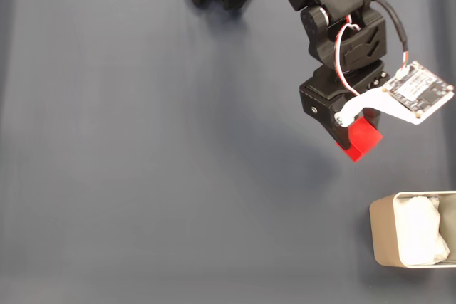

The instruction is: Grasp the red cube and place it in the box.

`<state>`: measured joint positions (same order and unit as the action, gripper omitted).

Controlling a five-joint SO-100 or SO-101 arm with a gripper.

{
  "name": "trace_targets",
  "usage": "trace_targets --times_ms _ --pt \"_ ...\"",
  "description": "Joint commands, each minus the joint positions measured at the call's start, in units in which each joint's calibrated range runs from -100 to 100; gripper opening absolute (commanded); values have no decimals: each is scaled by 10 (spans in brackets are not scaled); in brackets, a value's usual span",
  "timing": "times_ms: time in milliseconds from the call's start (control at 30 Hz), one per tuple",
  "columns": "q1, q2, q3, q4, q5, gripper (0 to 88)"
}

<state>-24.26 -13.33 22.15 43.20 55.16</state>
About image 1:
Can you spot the white crumpled cloth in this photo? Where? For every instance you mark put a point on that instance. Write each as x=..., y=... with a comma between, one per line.
x=420, y=229

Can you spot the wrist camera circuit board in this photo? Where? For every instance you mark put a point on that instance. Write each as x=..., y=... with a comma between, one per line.
x=420, y=90

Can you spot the red cube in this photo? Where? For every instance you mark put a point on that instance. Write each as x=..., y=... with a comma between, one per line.
x=363, y=140

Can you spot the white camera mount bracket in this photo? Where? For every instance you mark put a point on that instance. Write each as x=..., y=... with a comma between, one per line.
x=363, y=103

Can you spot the beige rounded box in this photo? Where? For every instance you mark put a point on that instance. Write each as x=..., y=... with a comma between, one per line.
x=383, y=233

